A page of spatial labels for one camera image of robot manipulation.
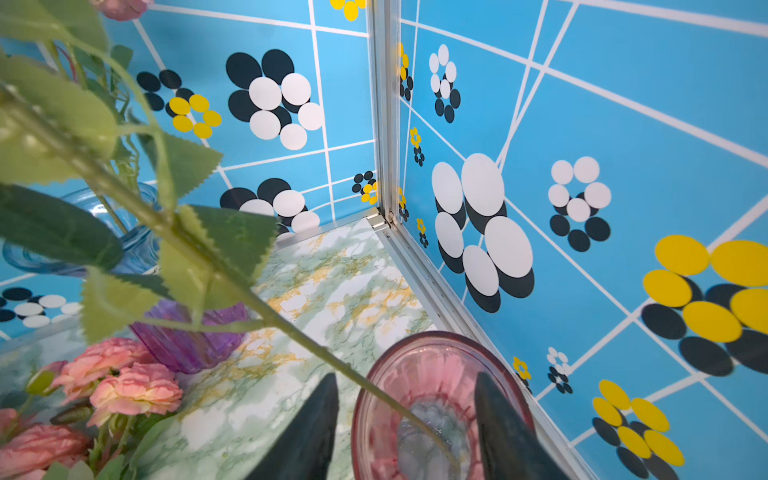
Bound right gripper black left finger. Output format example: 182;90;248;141
246;374;339;480

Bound right aluminium corner post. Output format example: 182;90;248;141
365;0;595;480

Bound purple blue ribbed glass vase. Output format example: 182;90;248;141
2;188;243;374

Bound light pink rose stem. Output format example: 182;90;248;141
0;0;463;475

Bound pink ribbed glass vase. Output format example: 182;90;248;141
351;331;534;479

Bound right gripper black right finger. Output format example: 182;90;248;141
474;373;568;480

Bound bunch of pink flowers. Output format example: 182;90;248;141
1;338;183;479

